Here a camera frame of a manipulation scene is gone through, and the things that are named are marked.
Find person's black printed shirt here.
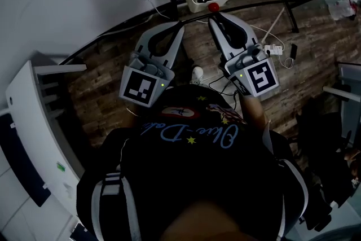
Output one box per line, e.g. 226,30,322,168
76,84,310,241

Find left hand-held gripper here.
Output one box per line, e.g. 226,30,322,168
118,21,186,108

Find dark blue panel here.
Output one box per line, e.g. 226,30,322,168
0,113,52,208

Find black cable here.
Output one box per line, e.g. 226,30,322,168
208,75,241,111

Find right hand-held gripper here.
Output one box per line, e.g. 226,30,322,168
208,11,280,98

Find person's left forearm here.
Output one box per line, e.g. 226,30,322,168
125,104,142,130

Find person's white shoe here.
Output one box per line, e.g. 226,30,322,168
190,65,205,86

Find black office chair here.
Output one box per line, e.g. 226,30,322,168
295,98,361,207

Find person's chin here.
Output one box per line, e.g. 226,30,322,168
163,199,261,241

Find white thin stick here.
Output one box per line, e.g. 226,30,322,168
261,6,286,43

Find person's right forearm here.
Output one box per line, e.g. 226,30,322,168
239,94,269,131

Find white charger cable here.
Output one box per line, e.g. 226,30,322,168
278,54,296,69

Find white power strip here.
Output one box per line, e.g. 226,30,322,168
263,43,284,56

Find clear plastic bag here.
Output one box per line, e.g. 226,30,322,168
328,0,359,21

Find white side table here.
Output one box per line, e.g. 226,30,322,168
322,63,361,134

